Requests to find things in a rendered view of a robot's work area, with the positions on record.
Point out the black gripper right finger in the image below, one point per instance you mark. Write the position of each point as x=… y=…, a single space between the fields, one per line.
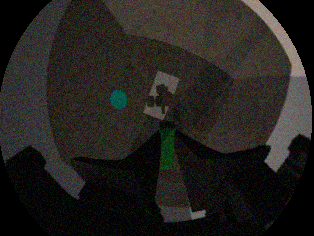
x=205 y=170

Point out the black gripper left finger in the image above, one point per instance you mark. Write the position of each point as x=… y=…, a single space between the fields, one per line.
x=136 y=173

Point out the teal circle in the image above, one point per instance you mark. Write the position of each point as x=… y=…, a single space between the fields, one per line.
x=118 y=99

